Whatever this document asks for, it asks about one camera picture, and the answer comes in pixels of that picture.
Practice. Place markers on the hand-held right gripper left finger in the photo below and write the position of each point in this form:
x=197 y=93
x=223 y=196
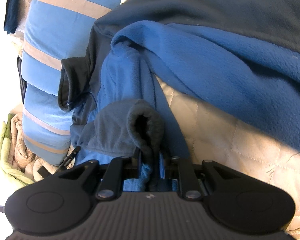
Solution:
x=139 y=166

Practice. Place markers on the blue grey-striped pillow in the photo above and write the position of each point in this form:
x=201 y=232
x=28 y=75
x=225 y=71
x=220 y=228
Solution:
x=55 y=25
x=45 y=110

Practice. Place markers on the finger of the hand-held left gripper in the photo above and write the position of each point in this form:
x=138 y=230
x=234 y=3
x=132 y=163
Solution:
x=70 y=158

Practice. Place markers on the beige quilted blanket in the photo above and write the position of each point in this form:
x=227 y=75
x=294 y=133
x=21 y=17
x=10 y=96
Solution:
x=20 y=135

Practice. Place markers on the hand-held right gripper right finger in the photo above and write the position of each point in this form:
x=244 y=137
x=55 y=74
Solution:
x=161 y=166

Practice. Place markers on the navy cloth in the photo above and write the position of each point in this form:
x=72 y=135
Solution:
x=12 y=7

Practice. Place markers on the blue fleece jacket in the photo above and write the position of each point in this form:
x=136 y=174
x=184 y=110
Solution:
x=202 y=55

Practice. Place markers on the white quilted bedspread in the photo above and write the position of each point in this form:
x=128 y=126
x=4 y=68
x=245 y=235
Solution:
x=240 y=150

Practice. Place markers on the light green duvet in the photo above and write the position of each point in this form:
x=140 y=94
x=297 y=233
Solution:
x=7 y=155

